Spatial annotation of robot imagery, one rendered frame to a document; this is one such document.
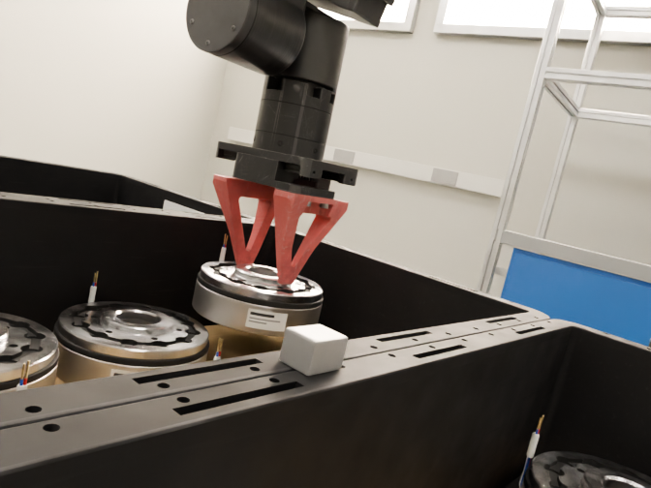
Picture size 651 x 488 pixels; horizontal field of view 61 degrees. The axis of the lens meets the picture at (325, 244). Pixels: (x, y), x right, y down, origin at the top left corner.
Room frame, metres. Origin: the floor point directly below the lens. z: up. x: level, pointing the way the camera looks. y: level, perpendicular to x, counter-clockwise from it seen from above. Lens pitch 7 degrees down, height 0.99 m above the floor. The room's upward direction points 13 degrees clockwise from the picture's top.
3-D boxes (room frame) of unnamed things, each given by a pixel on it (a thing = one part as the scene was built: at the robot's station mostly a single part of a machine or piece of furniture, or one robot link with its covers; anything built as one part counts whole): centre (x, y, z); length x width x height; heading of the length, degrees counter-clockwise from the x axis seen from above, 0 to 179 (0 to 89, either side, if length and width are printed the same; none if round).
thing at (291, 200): (0.44, 0.04, 0.95); 0.07 x 0.07 x 0.09; 52
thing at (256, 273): (0.45, 0.04, 0.90); 0.05 x 0.05 x 0.01
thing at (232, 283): (0.45, 0.04, 0.90); 0.10 x 0.10 x 0.01
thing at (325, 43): (0.44, 0.05, 1.08); 0.07 x 0.06 x 0.07; 147
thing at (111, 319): (0.38, 0.12, 0.86); 0.05 x 0.05 x 0.01
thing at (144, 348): (0.38, 0.12, 0.86); 0.10 x 0.10 x 0.01
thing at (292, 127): (0.45, 0.05, 1.02); 0.10 x 0.07 x 0.07; 52
